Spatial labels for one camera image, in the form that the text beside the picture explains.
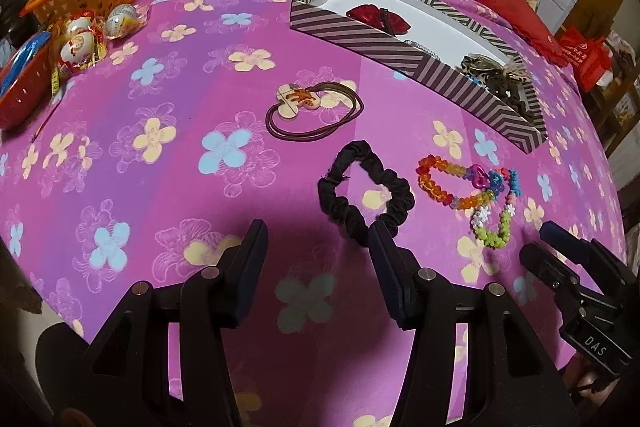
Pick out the black fabric scrunchie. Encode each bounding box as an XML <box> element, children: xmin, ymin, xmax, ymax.
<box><xmin>317</xmin><ymin>140</ymin><xmax>416</xmax><ymax>248</ymax></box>

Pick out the red paper bag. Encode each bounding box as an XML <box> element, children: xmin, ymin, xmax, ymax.
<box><xmin>559</xmin><ymin>26</ymin><xmax>613</xmax><ymax>93</ymax></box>

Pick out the red velvet hair bow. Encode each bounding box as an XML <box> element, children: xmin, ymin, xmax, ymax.
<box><xmin>346</xmin><ymin>4</ymin><xmax>411</xmax><ymax>37</ymax></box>

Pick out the brown hair tie with charm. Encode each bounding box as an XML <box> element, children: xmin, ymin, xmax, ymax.
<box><xmin>264</xmin><ymin>81</ymin><xmax>366</xmax><ymax>143</ymax></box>

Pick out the striped black white tray box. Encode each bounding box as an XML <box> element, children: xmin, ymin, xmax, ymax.
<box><xmin>290</xmin><ymin>0</ymin><xmax>548</xmax><ymax>154</ymax></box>

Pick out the leopard print hair bow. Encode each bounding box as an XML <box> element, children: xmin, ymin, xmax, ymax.
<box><xmin>458</xmin><ymin>53</ymin><xmax>534</xmax><ymax>124</ymax></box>

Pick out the wrapped egg ornament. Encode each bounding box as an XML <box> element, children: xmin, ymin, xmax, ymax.
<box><xmin>104</xmin><ymin>3</ymin><xmax>142</xmax><ymax>40</ymax></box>

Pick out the red plastic basket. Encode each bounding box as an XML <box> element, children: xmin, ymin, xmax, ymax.
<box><xmin>0</xmin><ymin>31</ymin><xmax>52</xmax><ymax>131</ymax></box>

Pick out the lucky cat figurine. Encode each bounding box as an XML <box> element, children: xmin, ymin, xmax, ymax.
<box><xmin>58</xmin><ymin>10</ymin><xmax>106</xmax><ymax>76</ymax></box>

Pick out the red cushion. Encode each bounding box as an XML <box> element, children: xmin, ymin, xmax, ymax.
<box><xmin>475</xmin><ymin>0</ymin><xmax>568</xmax><ymax>67</ymax></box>

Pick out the pink floral bed sheet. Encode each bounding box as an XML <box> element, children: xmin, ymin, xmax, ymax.
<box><xmin>1</xmin><ymin>0</ymin><xmax>625</xmax><ymax>426</ymax></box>

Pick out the colourful bead bracelet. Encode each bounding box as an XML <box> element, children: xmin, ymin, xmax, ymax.
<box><xmin>415</xmin><ymin>152</ymin><xmax>523</xmax><ymax>251</ymax></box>

